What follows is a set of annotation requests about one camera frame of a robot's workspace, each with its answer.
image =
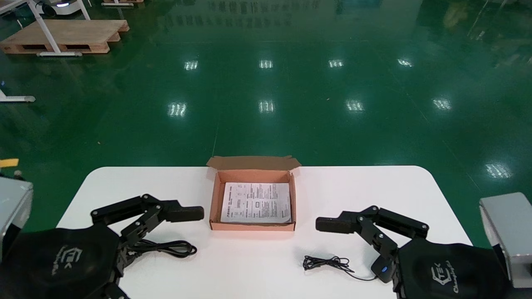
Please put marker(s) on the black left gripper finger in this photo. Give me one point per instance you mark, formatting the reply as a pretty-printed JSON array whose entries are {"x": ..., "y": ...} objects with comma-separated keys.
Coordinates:
[{"x": 185, "y": 214}]

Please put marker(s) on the white metal desk foot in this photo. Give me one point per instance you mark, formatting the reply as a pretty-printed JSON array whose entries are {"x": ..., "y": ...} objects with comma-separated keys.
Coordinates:
[{"x": 18, "y": 99}]

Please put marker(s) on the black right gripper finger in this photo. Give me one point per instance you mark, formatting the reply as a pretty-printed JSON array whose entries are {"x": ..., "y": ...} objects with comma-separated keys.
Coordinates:
[{"x": 332, "y": 224}]

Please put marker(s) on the small wooden pallet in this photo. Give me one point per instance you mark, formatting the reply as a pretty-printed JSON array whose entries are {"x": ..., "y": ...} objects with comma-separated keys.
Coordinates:
[{"x": 122, "y": 2}]

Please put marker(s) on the large wooden pallet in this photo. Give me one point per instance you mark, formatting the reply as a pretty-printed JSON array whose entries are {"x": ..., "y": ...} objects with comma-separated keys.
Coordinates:
[{"x": 70, "y": 33}]

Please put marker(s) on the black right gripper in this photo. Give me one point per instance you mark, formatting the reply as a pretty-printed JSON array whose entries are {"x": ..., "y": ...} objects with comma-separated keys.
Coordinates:
[{"x": 449, "y": 274}]

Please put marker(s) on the open brown cardboard box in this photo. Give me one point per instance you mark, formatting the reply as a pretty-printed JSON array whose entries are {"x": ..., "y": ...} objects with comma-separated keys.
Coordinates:
[{"x": 215, "y": 203}]

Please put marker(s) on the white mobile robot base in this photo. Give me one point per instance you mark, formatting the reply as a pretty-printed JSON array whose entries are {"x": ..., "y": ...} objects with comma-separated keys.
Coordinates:
[{"x": 62, "y": 6}]

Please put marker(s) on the white printed instruction sheet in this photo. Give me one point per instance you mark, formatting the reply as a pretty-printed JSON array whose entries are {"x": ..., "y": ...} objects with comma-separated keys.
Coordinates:
[{"x": 255, "y": 203}]

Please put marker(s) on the white metal desk frame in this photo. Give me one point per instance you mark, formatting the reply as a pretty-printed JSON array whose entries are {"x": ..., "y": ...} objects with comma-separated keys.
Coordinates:
[{"x": 45, "y": 31}]

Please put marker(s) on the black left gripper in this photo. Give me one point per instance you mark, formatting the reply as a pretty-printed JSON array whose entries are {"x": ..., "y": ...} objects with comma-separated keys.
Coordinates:
[{"x": 62, "y": 265}]

